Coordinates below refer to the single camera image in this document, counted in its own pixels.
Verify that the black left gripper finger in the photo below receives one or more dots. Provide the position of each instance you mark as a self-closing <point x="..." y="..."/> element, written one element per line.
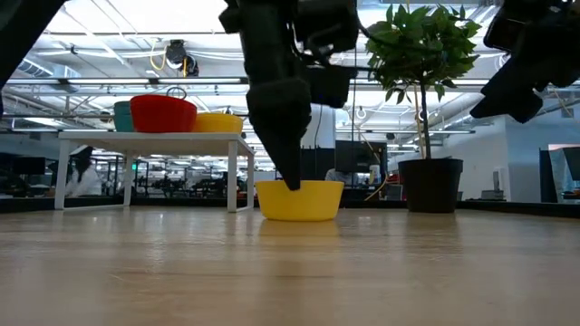
<point x="281" y="127"/>

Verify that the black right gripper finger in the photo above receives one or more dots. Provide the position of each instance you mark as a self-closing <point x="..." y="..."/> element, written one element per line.
<point x="512" y="95"/>

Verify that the yellow plastic mini bowl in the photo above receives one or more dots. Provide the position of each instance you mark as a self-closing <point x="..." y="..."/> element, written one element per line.
<point x="222" y="123"/>
<point x="312" y="204"/>

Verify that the red plastic mini bowl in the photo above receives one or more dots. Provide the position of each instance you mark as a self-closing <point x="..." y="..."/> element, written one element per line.
<point x="163" y="115"/>

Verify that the teal bowl patterned inside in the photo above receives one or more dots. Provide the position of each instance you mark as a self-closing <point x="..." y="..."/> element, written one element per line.
<point x="122" y="117"/>

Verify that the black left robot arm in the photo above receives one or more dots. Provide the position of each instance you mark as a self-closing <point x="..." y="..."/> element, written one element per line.
<point x="18" y="27"/>

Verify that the person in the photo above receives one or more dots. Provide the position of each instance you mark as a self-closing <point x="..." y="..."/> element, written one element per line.
<point x="86" y="181"/>
<point x="337" y="175"/>

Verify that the black computer monitor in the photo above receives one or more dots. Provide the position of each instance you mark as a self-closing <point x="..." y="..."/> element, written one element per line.
<point x="358" y="156"/>
<point x="29" y="165"/>

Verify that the potted green plant black pot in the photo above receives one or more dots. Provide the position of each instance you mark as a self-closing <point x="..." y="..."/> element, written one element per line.
<point x="430" y="185"/>

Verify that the white perforated metal shelf riser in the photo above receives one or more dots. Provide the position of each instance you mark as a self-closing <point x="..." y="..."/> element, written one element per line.
<point x="149" y="138"/>

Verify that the ceiling light strip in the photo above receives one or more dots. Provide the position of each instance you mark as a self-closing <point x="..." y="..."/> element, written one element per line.
<point x="113" y="81"/>

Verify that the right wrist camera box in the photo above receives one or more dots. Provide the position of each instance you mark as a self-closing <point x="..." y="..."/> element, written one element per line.
<point x="503" y="29"/>

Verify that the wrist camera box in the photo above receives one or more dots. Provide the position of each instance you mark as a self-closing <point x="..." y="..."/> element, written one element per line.
<point x="330" y="86"/>
<point x="503" y="29"/>

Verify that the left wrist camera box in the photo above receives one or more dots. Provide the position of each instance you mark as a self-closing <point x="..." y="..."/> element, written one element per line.
<point x="330" y="86"/>

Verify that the black aluminium table frame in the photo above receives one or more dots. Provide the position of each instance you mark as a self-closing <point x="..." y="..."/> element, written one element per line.
<point x="498" y="208"/>

